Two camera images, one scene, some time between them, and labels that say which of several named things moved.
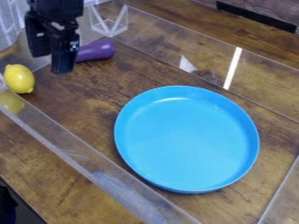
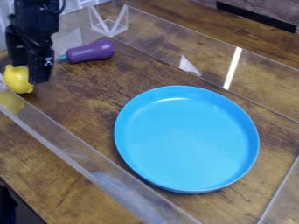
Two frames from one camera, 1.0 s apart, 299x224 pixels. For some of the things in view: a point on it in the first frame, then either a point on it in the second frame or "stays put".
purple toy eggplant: x=98 y=50 stays put
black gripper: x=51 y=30 to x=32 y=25
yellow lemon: x=19 y=78 stays put
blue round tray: x=187 y=139 stays put
